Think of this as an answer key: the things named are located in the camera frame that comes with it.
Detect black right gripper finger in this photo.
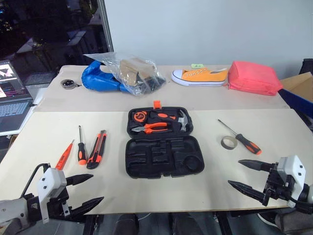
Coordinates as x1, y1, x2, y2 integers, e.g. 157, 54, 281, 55
227, 180, 271, 207
238, 159, 278, 172

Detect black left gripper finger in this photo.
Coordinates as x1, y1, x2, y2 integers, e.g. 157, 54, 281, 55
66, 173, 94, 189
70, 196, 105, 220

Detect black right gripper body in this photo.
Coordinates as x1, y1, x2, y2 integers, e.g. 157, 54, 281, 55
263, 168, 296, 201

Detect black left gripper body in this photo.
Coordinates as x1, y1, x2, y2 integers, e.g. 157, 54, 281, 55
48, 187, 80, 222

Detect long black orange screwdriver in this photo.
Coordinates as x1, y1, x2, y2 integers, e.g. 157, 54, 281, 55
217, 118, 263, 156

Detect short black orange screwdriver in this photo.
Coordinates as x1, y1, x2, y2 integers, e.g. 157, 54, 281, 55
77, 125, 88, 165

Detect orange voltage tester pen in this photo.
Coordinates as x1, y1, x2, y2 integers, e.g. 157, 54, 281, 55
55, 139, 75, 171

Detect orange black utility knife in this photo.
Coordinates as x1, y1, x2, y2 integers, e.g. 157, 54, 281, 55
86, 130, 108, 170

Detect grey tape roll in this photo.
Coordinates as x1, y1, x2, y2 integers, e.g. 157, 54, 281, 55
221, 135, 239, 151

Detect black tool case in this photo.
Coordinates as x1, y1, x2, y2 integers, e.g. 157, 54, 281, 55
124, 100, 205, 180

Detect white soled dark sneaker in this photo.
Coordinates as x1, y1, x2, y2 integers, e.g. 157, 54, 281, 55
256, 211, 280, 228

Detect dark rounded shape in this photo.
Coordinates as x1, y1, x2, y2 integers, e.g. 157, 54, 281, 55
114, 213, 139, 235
170, 212, 204, 235

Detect steel claw hammer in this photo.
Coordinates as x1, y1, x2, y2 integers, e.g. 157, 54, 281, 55
170, 109, 189, 133

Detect pink fabric pouch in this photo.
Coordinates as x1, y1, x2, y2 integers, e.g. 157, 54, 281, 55
227, 60, 284, 97

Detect orange black tape measure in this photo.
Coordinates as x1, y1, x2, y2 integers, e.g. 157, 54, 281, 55
133, 111, 148, 123

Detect brown cardboard box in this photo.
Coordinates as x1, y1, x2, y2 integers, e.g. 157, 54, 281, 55
279, 71, 313, 103

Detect open laptop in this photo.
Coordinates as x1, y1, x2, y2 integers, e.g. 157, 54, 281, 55
0, 59, 34, 133

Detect blue glossy bag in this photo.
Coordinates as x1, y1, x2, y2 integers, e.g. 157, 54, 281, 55
81, 60, 133, 94

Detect orange canvas sneaker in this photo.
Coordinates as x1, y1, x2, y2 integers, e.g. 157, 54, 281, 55
171, 68, 229, 87

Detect black chair back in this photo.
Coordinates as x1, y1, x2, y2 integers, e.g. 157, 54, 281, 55
298, 58, 313, 75

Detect clear plastic bag with contents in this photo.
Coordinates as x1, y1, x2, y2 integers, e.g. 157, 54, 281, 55
83, 52, 167, 97

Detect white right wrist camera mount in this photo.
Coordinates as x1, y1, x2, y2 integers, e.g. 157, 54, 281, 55
277, 154, 307, 209

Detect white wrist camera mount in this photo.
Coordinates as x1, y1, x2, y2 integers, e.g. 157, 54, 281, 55
277, 154, 307, 209
36, 167, 67, 225

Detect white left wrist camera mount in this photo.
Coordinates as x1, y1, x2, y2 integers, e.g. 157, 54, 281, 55
36, 167, 67, 225

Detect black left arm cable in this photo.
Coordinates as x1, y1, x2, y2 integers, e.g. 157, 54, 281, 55
20, 163, 51, 199

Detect orange handled pliers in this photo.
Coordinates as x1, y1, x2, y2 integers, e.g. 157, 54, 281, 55
131, 122, 170, 135

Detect black orange tool handle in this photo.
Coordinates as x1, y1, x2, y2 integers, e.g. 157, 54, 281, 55
148, 111, 177, 122

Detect grey window frame post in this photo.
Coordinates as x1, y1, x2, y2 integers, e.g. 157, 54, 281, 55
97, 0, 114, 53

